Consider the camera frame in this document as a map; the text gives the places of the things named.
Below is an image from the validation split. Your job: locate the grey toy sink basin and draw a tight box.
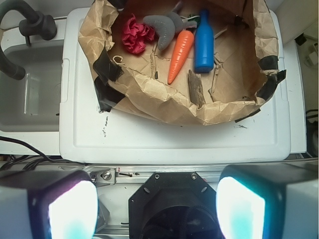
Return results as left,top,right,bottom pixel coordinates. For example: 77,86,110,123
0,40,64,132

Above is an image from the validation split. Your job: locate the grey plush toy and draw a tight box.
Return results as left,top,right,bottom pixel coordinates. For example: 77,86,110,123
143,0,197,51

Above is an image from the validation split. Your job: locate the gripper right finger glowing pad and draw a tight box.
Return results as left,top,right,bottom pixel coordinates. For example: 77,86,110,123
216,163,319,239

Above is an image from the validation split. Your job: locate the aluminium rail frame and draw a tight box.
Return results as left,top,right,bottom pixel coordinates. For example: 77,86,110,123
58,164,225,185

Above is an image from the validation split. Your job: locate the orange toy carrot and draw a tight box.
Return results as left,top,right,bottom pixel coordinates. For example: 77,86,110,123
167,30,194,85

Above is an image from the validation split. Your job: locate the black cable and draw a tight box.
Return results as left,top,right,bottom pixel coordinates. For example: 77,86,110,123
0,135,83,172

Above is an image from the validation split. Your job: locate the brown paper bag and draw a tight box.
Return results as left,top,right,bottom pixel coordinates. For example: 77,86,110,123
78,0,286,126

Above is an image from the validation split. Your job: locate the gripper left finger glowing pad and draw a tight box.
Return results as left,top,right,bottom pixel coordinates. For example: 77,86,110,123
0,170,98,239

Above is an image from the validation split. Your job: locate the black sink faucet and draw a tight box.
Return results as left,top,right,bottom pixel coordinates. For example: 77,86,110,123
0,0,57,80

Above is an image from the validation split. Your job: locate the blue plastic bottle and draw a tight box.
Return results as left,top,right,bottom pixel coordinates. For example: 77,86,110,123
194,9,214,73

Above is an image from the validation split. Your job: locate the black octagonal mount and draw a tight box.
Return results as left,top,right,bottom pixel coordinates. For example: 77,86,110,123
128,172,224,239

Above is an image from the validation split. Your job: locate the pink crumpled fabric flower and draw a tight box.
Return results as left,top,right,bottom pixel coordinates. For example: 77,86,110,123
121,14,155,55

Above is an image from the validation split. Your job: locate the white plastic cutting board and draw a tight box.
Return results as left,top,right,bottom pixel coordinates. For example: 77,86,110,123
59,8,291,165

